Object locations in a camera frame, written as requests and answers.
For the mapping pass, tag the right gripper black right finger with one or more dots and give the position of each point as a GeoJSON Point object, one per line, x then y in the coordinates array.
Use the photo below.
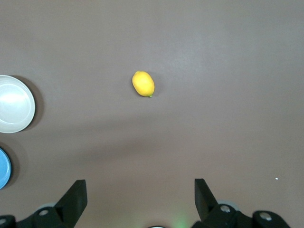
{"type": "Point", "coordinates": [204, 202]}

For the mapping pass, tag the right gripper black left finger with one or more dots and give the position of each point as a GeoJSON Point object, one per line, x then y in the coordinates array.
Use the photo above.
{"type": "Point", "coordinates": [71, 204]}

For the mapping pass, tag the yellow lemon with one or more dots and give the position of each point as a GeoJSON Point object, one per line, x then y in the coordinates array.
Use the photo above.
{"type": "Point", "coordinates": [143, 83]}

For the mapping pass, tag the blue round plate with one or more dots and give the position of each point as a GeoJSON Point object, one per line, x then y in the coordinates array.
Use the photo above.
{"type": "Point", "coordinates": [4, 168]}

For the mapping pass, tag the white round plate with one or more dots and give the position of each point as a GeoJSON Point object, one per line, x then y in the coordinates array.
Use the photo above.
{"type": "Point", "coordinates": [14, 104]}

